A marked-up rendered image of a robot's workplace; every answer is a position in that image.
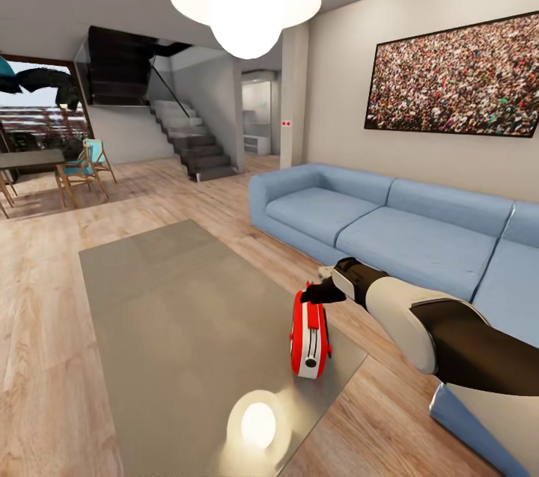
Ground radio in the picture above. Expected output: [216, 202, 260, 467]
[290, 290, 332, 379]

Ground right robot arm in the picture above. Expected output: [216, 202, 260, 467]
[300, 258, 539, 477]

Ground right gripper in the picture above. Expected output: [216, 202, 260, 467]
[300, 280, 347, 305]

